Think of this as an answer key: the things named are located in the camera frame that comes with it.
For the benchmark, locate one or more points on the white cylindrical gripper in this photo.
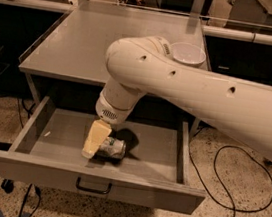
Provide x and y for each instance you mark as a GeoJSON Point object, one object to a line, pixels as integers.
{"type": "Point", "coordinates": [111, 111]}

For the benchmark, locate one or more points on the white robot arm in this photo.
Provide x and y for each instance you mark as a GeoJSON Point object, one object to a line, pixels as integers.
{"type": "Point", "coordinates": [138, 66]}

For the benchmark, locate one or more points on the open grey top drawer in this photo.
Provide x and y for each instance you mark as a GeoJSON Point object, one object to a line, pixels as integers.
{"type": "Point", "coordinates": [153, 173]}

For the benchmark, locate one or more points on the grey metal counter cabinet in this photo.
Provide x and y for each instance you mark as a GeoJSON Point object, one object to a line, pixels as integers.
{"type": "Point", "coordinates": [75, 50]}

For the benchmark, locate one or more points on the black caster wheel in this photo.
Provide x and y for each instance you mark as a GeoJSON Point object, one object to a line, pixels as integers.
{"type": "Point", "coordinates": [7, 186]}

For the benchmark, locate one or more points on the white bowl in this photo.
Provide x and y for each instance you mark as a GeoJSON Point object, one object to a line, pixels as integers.
{"type": "Point", "coordinates": [188, 54]}

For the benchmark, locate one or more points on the black drawer handle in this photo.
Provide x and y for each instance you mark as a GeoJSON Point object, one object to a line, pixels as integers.
{"type": "Point", "coordinates": [92, 187]}

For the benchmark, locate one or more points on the white horizontal rail pipe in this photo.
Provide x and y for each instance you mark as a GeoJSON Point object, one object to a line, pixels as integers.
{"type": "Point", "coordinates": [207, 30]}

